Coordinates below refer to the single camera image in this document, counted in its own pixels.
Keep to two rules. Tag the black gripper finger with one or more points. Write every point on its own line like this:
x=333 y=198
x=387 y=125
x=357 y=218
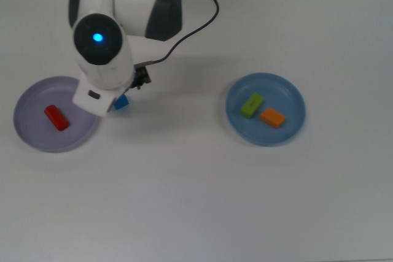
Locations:
x=142 y=77

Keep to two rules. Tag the blue rounded block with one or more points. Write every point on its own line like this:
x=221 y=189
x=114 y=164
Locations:
x=122 y=103

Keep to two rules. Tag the red cylinder block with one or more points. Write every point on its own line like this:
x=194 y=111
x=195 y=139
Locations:
x=56 y=117

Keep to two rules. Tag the green rectangular block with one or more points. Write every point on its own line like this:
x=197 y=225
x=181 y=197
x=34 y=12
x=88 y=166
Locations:
x=252 y=105

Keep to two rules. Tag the orange rectangular block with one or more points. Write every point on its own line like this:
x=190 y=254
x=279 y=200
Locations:
x=272 y=117

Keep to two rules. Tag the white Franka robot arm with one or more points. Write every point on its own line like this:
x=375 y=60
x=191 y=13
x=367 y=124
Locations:
x=101 y=68

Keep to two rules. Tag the purple plate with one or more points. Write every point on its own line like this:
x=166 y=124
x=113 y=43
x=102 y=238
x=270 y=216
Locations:
x=37 y=133

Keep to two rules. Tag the blue plate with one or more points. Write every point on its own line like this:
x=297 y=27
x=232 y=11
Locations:
x=276 y=90

